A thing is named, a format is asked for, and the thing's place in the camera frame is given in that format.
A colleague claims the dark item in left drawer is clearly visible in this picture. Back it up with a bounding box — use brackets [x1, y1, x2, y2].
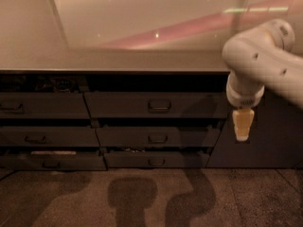
[51, 78, 76, 92]

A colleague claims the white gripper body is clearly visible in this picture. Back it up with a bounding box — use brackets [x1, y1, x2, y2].
[226, 73, 265, 108]

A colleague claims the dark grey cabinet door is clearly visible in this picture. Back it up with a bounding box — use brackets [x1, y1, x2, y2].
[207, 91, 303, 168]

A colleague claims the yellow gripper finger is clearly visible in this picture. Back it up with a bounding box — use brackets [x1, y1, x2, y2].
[232, 109, 255, 141]

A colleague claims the grey drawer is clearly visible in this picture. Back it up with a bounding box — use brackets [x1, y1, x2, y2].
[104, 151, 209, 168]
[97, 127, 221, 148]
[0, 151, 107, 171]
[0, 93, 89, 119]
[84, 92, 228, 118]
[0, 127, 99, 148]

